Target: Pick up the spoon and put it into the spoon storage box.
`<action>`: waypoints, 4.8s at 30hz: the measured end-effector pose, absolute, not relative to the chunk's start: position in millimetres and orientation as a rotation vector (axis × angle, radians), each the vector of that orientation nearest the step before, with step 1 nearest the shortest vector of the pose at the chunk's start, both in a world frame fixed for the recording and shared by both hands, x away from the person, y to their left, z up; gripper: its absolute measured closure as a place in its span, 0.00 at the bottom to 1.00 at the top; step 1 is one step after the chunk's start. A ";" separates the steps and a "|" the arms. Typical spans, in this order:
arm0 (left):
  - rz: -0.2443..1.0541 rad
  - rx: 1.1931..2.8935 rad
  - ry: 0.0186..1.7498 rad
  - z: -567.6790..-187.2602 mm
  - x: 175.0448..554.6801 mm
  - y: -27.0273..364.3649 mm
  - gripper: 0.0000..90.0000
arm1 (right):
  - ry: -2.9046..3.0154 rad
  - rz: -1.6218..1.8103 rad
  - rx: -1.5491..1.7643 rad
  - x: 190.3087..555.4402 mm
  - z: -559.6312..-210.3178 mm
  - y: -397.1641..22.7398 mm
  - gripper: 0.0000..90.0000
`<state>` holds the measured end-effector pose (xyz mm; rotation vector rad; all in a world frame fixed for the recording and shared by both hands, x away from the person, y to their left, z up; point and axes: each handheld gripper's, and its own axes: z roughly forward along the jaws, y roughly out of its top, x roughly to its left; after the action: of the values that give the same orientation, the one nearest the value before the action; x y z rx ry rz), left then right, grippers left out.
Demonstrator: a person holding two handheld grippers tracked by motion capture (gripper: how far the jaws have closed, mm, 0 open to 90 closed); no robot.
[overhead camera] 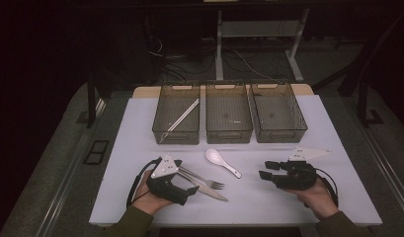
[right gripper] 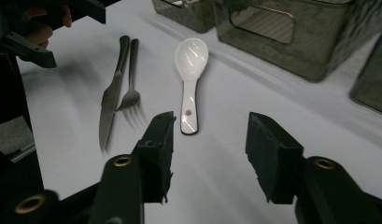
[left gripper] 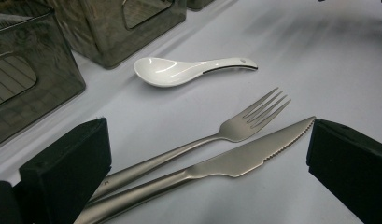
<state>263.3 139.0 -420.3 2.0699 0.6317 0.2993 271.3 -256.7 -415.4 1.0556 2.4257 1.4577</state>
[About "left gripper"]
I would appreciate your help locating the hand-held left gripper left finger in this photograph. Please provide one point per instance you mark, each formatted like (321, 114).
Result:
(64, 168)

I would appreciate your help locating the smoky transparent plastic box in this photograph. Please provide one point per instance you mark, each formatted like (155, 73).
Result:
(54, 77)
(104, 40)
(198, 3)

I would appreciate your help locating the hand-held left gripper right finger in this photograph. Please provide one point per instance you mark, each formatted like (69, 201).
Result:
(350, 165)

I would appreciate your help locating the matte steel knife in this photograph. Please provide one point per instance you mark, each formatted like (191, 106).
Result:
(235, 161)

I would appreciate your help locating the matte steel fork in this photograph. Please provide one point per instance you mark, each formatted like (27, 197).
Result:
(235, 128)

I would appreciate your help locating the white ceramic spoon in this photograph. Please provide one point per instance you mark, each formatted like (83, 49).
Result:
(160, 71)

